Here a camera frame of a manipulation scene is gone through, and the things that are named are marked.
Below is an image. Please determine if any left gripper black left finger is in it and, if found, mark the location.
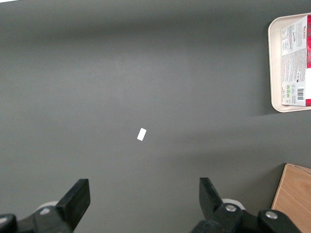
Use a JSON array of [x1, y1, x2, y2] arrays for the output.
[[0, 179, 91, 233]]

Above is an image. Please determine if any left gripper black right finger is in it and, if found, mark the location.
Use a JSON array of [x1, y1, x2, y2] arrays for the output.
[[191, 177, 302, 233]]

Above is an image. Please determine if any red white biscuit box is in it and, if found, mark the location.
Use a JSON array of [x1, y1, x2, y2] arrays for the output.
[[280, 13, 311, 107]]

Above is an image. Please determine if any wooden drawer cabinet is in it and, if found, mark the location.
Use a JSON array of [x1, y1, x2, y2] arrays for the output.
[[271, 163, 311, 233]]

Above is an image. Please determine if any beige plastic tray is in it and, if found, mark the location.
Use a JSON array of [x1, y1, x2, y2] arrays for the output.
[[268, 12, 311, 113]]

